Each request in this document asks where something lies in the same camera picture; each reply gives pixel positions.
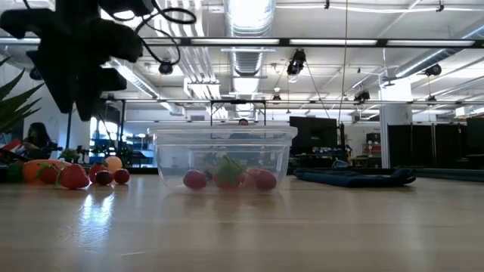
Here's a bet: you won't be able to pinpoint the silver ceiling air duct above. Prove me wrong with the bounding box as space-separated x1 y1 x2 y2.
222 0 278 119

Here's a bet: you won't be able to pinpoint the clear plastic tupperware container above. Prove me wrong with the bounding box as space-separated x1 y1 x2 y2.
148 125 299 196

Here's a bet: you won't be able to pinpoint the black partition panels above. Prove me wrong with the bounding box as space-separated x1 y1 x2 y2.
387 123 468 169

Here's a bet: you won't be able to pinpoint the white square pillar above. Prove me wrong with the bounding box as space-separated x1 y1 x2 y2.
379 79 414 169

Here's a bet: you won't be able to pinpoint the black hanging ceiling camera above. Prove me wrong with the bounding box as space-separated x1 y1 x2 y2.
353 89 371 105
286 48 307 76
423 63 442 78
157 59 175 76

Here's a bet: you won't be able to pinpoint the orange carrot green top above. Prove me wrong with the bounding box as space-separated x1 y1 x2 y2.
5 158 73 185

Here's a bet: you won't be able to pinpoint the black monitor screen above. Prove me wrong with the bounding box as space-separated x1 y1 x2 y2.
289 116 339 154

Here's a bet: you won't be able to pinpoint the thin hanging cable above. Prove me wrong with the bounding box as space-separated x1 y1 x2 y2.
341 0 349 114

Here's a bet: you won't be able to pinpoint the dark blue folded cloth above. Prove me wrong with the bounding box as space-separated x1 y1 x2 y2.
293 167 417 189

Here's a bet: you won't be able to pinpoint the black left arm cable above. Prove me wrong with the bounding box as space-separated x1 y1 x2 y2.
135 0 198 66

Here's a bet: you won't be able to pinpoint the black overhead crossbeam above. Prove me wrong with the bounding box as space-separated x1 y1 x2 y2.
0 36 484 49

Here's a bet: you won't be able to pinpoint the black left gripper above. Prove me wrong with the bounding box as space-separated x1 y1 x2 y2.
0 0 144 122

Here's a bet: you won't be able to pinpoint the green potted succulent plant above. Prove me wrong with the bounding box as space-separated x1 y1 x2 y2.
0 56 46 134

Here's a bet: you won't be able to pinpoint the dark wall panel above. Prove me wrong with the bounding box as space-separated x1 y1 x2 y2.
465 117 484 169

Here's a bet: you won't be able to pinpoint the small pink fruit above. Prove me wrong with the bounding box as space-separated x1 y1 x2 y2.
244 168 262 188

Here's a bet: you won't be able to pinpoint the slanted silver ceiling duct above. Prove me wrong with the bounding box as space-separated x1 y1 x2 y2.
392 22 484 80

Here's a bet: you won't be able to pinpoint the red cherry with stem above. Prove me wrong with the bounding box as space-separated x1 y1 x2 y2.
254 169 278 191
182 168 208 191
94 170 114 187
113 168 131 186

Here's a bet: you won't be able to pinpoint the small leafy green plant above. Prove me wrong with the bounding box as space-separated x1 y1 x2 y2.
60 148 81 163

